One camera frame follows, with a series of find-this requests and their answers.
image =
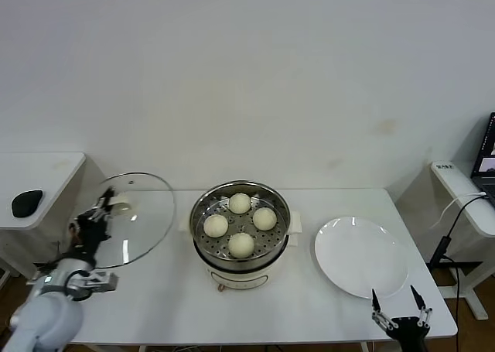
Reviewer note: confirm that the black laptop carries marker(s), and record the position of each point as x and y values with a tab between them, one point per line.
487	151

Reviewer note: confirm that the black computer mouse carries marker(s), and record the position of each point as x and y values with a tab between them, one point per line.
26	203

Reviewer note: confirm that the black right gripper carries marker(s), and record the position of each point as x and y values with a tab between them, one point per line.
410	329

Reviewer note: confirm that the white side table with mouse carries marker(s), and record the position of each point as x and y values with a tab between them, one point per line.
38	170

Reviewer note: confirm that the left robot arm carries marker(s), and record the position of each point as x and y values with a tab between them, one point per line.
42	321

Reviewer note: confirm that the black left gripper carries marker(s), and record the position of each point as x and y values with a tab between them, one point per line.
91	234

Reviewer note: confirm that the white electric cooker base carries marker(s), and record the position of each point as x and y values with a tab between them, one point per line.
239	278

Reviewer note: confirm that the steel steamer basket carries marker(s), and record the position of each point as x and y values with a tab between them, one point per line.
270	240

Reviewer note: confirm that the white round plate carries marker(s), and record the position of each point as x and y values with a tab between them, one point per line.
359	255

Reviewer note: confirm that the small printed label sticker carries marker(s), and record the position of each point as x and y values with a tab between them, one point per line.
444	166

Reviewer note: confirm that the white steamed baozi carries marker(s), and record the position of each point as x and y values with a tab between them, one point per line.
241	245
239	203
215	226
264	218

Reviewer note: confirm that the glass pot lid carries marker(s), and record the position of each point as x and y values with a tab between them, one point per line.
147	220

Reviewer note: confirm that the white side table with laptop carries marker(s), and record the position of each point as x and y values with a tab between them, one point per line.
452	178

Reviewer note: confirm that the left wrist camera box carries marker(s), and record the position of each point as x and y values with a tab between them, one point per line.
102	281

